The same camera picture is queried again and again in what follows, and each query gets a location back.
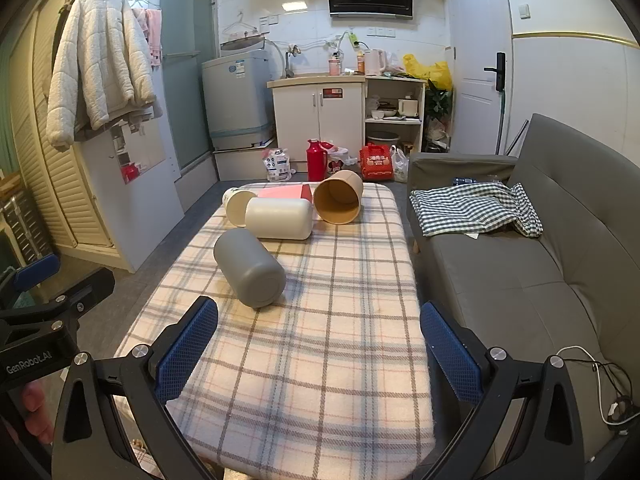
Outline red shopping bag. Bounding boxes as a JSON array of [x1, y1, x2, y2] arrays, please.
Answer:
[[359, 143, 396, 182]]

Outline red thermos flask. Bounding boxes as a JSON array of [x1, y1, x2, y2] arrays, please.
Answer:
[[306, 139, 334, 183]]

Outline pink box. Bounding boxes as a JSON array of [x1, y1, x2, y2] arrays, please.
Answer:
[[257, 184, 315, 206]]

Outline black door handle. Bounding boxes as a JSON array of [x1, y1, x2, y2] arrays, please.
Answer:
[[483, 52, 507, 92]]

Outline dark green plant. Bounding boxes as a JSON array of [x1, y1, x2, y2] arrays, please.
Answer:
[[425, 84, 454, 122]]

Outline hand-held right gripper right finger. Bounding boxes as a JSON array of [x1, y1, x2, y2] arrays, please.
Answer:
[[419, 301, 593, 480]]

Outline white printed package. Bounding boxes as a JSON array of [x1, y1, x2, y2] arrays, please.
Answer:
[[260, 148, 293, 182]]

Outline yellow plastic bag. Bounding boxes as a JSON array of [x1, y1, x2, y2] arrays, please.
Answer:
[[403, 53, 453, 89]]

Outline white padded jacket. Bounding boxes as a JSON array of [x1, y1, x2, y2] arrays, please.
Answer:
[[46, 0, 157, 151]]

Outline grey washing machine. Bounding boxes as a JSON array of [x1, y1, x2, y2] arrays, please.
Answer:
[[201, 50, 276, 151]]

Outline brown paper cup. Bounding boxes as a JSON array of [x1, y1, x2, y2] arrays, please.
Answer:
[[313, 170, 364, 224]]

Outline white cable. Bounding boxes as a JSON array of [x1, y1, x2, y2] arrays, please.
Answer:
[[554, 345, 632, 427]]

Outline plaid blanket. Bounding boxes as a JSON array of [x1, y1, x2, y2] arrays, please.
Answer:
[[114, 180, 437, 475]]

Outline open white shelf unit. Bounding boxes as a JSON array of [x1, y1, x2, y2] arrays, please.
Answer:
[[363, 77, 427, 155]]

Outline cream louvered wardrobe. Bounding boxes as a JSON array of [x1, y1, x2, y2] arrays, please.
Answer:
[[9, 0, 127, 262]]

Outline person's left hand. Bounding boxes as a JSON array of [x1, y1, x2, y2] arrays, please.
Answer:
[[0, 379, 57, 463]]

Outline white electric kettle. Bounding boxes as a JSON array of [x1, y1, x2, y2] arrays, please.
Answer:
[[363, 48, 389, 77]]

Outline green checked cloth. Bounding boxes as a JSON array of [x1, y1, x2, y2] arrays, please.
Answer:
[[410, 182, 544, 239]]

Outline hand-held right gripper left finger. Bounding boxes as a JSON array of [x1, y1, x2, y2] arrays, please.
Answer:
[[52, 296, 221, 480]]

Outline wire clothes hanger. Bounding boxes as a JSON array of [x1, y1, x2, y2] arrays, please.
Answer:
[[222, 10, 264, 37]]

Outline grey cup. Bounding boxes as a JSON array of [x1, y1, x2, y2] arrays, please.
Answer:
[[213, 228, 287, 309]]

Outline white raised platform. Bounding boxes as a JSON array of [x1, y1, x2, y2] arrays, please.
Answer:
[[212, 144, 279, 182]]

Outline white door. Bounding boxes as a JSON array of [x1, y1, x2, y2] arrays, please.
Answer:
[[445, 0, 517, 157]]

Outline pink hanging clothes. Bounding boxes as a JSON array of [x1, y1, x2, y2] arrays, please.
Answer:
[[131, 7, 164, 69]]

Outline white plastic bag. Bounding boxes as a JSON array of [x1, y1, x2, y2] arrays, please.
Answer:
[[390, 146, 410, 184]]

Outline white cartoon print bag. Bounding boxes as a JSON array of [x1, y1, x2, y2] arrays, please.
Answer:
[[327, 147, 359, 171]]

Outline white sink cabinet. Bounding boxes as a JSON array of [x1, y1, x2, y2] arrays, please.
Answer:
[[266, 76, 368, 164]]

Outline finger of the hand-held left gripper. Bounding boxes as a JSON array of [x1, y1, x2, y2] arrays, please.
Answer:
[[0, 253, 61, 297], [47, 267, 116, 321]]

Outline black cable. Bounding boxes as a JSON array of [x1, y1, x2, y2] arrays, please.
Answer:
[[564, 356, 637, 423]]

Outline grey ribbed suitcase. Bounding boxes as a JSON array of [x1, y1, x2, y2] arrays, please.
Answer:
[[0, 194, 55, 262]]

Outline frosted glass sliding door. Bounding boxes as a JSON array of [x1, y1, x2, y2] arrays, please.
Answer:
[[160, 0, 221, 172]]

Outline cream cup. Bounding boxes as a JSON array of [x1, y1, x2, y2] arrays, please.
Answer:
[[244, 197, 314, 241]]

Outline grey sofa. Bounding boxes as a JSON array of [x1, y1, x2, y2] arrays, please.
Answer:
[[407, 113, 640, 467]]

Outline small white cup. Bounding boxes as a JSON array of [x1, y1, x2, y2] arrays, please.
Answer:
[[222, 187, 259, 226]]

